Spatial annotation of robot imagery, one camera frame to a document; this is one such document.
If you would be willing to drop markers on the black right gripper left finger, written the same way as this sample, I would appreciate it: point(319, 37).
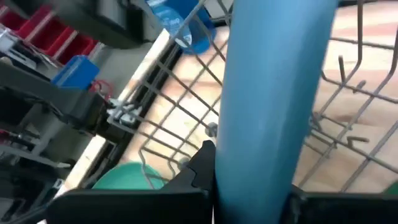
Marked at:
point(124, 208)

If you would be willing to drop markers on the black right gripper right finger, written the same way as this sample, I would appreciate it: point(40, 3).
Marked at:
point(342, 210)

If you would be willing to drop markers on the teal plate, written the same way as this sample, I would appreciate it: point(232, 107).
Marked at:
point(124, 177)

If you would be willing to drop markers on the blue plate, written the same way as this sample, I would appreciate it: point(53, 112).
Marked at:
point(267, 109)

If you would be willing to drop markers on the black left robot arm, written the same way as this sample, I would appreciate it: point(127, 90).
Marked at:
point(71, 102)

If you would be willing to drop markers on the blue plastic bin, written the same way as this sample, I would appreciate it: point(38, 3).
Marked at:
point(76, 73)

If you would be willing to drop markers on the blue dish soap bottle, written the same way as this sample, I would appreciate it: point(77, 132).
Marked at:
point(199, 40)

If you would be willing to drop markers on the red bin storage shelf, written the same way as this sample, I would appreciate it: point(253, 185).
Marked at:
point(46, 37)

